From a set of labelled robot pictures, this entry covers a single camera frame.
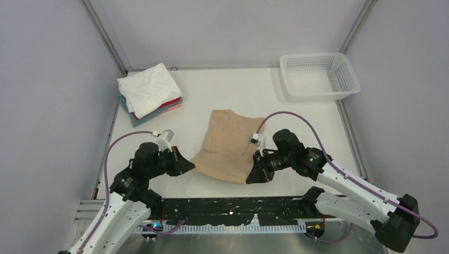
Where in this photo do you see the red folded t shirt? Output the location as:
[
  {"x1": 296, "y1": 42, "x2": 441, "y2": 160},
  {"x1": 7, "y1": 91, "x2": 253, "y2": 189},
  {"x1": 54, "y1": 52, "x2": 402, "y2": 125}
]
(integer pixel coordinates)
[{"x1": 131, "y1": 97, "x2": 183, "y2": 120}]

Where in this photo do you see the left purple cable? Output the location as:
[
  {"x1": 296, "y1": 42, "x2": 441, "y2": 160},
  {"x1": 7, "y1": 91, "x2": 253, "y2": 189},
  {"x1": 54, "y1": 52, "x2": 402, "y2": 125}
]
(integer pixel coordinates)
[{"x1": 75, "y1": 130, "x2": 186, "y2": 254}]

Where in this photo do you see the aluminium front rail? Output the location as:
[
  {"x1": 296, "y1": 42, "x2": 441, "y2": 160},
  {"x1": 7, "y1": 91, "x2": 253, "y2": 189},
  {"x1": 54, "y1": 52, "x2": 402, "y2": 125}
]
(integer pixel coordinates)
[{"x1": 74, "y1": 196, "x2": 394, "y2": 235}]

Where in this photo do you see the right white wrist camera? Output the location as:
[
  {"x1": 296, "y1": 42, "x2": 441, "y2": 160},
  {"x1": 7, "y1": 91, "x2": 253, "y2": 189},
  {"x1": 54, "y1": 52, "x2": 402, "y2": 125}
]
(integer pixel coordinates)
[{"x1": 248, "y1": 133, "x2": 266, "y2": 157}]

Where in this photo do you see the white folded t shirt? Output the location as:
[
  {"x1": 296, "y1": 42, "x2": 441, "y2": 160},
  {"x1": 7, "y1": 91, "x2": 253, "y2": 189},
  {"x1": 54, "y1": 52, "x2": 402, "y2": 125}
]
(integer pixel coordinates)
[{"x1": 118, "y1": 63, "x2": 182, "y2": 119}]

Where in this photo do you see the beige t shirt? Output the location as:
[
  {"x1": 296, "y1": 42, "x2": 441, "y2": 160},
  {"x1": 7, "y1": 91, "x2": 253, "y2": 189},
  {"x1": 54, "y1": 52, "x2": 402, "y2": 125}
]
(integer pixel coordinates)
[{"x1": 191, "y1": 110, "x2": 264, "y2": 184}]

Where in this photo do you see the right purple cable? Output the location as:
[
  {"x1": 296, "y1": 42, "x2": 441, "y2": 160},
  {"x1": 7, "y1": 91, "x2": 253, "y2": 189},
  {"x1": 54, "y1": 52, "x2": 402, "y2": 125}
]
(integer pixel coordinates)
[{"x1": 254, "y1": 111, "x2": 439, "y2": 244}]

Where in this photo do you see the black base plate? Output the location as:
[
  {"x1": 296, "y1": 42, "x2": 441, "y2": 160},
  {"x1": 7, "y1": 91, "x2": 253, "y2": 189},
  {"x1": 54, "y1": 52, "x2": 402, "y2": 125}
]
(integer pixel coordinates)
[{"x1": 148, "y1": 196, "x2": 323, "y2": 226}]

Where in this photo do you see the blue-grey folded t shirt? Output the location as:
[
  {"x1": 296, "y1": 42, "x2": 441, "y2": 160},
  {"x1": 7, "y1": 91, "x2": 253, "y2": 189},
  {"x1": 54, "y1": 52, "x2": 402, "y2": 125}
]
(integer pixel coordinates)
[{"x1": 118, "y1": 94, "x2": 183, "y2": 128}]

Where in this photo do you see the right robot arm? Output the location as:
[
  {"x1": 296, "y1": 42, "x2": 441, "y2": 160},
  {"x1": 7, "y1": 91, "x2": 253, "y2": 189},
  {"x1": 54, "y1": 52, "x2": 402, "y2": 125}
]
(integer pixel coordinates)
[{"x1": 246, "y1": 129, "x2": 420, "y2": 253}]

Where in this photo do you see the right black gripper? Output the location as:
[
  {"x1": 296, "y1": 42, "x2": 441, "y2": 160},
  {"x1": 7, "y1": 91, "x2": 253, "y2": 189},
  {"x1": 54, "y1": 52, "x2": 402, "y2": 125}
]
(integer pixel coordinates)
[{"x1": 247, "y1": 148, "x2": 294, "y2": 185}]

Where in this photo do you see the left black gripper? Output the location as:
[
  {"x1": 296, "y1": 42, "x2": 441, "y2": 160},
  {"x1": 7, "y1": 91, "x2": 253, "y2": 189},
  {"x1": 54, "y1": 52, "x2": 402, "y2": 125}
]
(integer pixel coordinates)
[{"x1": 147, "y1": 145, "x2": 194, "y2": 178}]

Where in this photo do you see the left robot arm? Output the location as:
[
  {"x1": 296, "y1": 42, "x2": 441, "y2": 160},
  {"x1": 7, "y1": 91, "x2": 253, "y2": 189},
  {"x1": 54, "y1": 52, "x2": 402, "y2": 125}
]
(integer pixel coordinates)
[{"x1": 66, "y1": 142, "x2": 195, "y2": 253}]

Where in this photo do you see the white plastic basket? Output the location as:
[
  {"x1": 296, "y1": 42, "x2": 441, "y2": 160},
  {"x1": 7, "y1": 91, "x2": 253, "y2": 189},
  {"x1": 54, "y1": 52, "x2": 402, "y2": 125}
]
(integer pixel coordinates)
[{"x1": 280, "y1": 52, "x2": 361, "y2": 102}]

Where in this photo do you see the purple cable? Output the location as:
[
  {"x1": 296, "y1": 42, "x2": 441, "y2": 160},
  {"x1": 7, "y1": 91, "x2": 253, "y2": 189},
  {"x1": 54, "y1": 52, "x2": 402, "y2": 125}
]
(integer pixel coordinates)
[
  {"x1": 75, "y1": 130, "x2": 186, "y2": 254},
  {"x1": 254, "y1": 111, "x2": 439, "y2": 244}
]

